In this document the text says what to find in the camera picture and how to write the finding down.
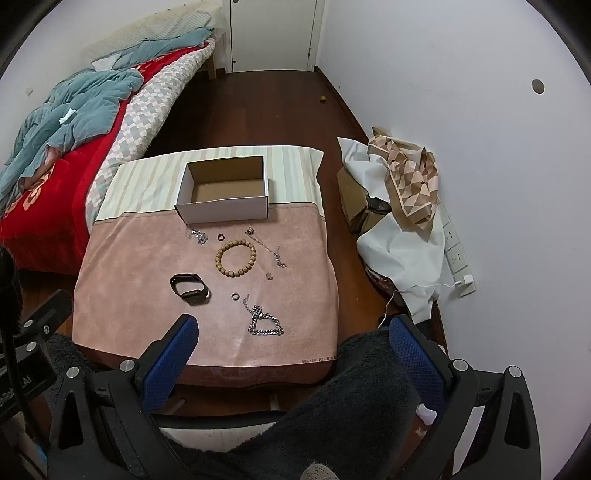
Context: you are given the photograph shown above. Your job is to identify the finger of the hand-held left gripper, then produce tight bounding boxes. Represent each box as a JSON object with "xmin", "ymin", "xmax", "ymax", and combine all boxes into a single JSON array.
[{"xmin": 14, "ymin": 289, "xmax": 75, "ymax": 357}]

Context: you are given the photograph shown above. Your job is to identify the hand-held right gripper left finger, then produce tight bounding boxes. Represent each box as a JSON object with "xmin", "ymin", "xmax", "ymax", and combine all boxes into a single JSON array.
[{"xmin": 46, "ymin": 314, "xmax": 200, "ymax": 480}]

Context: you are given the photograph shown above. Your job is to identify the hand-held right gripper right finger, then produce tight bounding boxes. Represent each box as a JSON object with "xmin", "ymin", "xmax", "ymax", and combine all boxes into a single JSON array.
[{"xmin": 389, "ymin": 315, "xmax": 542, "ymax": 480}]

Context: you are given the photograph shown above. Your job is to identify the black smart band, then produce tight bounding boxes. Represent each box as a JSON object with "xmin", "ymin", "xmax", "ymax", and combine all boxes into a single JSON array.
[{"xmin": 170, "ymin": 273, "xmax": 211, "ymax": 305}]

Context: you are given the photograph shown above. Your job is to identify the wooden bead bracelet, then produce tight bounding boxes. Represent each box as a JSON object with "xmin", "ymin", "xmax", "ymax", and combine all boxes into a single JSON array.
[{"xmin": 215, "ymin": 243, "xmax": 257, "ymax": 279}]

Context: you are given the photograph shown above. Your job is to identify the thin chain necklace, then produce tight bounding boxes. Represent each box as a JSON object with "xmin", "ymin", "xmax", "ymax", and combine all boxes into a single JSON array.
[{"xmin": 245, "ymin": 225, "xmax": 288, "ymax": 269}]

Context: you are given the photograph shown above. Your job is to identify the white cardboard box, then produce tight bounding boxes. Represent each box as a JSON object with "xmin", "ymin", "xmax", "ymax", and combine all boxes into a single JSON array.
[{"xmin": 174, "ymin": 155, "xmax": 270, "ymax": 224}]

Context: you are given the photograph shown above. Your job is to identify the dark fuzzy robe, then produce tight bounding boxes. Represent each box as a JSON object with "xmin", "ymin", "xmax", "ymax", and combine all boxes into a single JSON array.
[{"xmin": 46, "ymin": 330, "xmax": 451, "ymax": 480}]

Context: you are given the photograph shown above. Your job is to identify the pink and striped mat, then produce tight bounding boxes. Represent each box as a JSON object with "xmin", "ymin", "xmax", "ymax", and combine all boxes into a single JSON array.
[{"xmin": 71, "ymin": 144, "xmax": 340, "ymax": 370}]

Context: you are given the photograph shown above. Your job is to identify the white cloth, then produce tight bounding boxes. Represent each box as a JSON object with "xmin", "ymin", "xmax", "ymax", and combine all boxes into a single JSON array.
[{"xmin": 337, "ymin": 136, "xmax": 451, "ymax": 324}]

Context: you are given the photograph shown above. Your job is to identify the white power strip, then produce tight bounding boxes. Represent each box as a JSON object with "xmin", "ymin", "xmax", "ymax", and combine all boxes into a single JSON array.
[{"xmin": 436, "ymin": 203, "xmax": 476, "ymax": 297}]

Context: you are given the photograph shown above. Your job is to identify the bed with colourful blankets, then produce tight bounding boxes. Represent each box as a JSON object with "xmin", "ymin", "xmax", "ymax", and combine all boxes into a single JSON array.
[{"xmin": 0, "ymin": 46, "xmax": 208, "ymax": 278}]

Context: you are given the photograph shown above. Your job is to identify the brown cardboard box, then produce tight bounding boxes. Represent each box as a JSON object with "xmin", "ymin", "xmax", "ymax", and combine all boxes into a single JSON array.
[{"xmin": 336, "ymin": 166, "xmax": 393, "ymax": 234}]

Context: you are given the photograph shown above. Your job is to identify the brown checkered scarf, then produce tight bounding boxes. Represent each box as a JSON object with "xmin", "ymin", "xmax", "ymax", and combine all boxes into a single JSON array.
[{"xmin": 367, "ymin": 127, "xmax": 441, "ymax": 232}]

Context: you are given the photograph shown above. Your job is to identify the teal quilt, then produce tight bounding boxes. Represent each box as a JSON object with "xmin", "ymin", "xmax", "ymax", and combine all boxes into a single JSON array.
[{"xmin": 0, "ymin": 28, "xmax": 215, "ymax": 204}]

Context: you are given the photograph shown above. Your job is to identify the grey checkered bed cover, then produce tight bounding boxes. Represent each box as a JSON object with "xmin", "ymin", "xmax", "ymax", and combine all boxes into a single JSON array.
[{"xmin": 85, "ymin": 39, "xmax": 218, "ymax": 222}]

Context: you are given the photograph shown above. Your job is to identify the wooden bed leg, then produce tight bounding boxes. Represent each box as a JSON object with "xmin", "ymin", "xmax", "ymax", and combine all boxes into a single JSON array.
[{"xmin": 207, "ymin": 34, "xmax": 228, "ymax": 80}]

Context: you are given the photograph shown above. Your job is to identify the beige striped pillow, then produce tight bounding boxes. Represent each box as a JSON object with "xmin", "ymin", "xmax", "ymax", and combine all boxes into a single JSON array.
[{"xmin": 83, "ymin": 9, "xmax": 214, "ymax": 61}]

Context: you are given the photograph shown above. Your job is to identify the white door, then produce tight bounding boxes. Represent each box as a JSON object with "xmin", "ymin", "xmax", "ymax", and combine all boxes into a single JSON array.
[{"xmin": 222, "ymin": 0, "xmax": 325, "ymax": 73}]

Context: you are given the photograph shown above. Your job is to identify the white charger cable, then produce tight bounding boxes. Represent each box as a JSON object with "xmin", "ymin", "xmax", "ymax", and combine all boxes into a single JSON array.
[{"xmin": 379, "ymin": 281, "xmax": 458, "ymax": 329}]

